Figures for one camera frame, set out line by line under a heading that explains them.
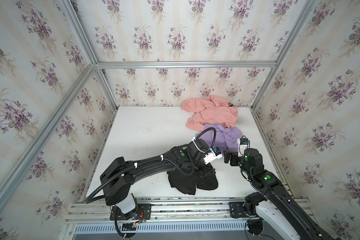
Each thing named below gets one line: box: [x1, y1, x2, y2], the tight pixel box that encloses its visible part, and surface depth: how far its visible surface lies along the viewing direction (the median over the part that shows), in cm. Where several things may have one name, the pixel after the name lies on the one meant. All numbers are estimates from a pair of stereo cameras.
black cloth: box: [166, 169, 219, 196], surface depth 82 cm
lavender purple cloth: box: [196, 122, 244, 155], surface depth 97 cm
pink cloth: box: [181, 95, 238, 131], surface depth 113 cm
